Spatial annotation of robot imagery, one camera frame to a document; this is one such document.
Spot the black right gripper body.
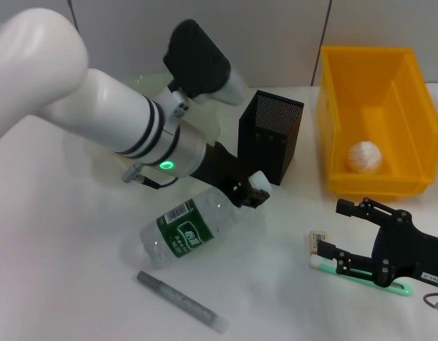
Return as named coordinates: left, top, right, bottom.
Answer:
left=370, top=211, right=438, bottom=288

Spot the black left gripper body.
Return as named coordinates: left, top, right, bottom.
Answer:
left=192, top=141, right=252, bottom=205

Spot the beige eraser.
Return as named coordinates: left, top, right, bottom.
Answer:
left=309, top=229, right=330, bottom=255

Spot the white paper ball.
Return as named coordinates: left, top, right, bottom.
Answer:
left=347, top=141, right=383, bottom=175

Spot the clear green-label water bottle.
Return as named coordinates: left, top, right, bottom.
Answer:
left=139, top=170, right=273, bottom=267

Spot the pale green glass fruit plate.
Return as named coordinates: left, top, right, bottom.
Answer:
left=82, top=70, right=223, bottom=183

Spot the black mesh pen holder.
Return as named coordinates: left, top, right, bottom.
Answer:
left=237, top=90, right=305, bottom=186

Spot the grey marker pen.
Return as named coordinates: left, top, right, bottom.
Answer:
left=136, top=270, right=229, bottom=335

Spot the yellow plastic bin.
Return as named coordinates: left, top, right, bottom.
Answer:
left=317, top=45, right=438, bottom=197

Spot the left arm cable with plug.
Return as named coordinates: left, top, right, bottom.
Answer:
left=121, top=162, right=180, bottom=188

